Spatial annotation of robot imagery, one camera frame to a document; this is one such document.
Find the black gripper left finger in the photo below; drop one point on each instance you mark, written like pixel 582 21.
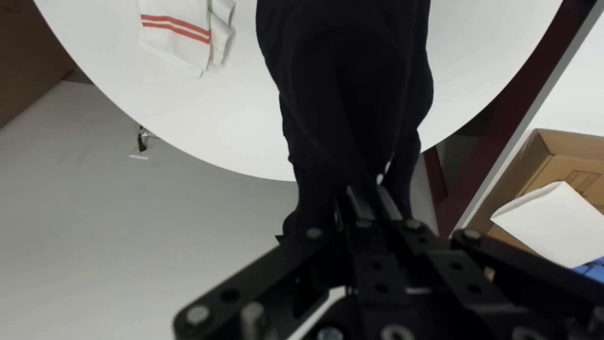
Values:
pixel 295 276

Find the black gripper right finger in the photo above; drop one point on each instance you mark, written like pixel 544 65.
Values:
pixel 478 271

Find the black shirt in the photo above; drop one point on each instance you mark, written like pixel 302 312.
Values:
pixel 346 95

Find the white paper sheet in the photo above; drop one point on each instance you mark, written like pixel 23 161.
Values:
pixel 553 220

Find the flat cardboard box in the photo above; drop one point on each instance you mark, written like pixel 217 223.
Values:
pixel 557 153

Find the small dark floor object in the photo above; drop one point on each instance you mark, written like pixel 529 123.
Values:
pixel 144 140

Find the white cloth red stripes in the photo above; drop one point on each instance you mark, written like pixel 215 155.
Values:
pixel 181 48

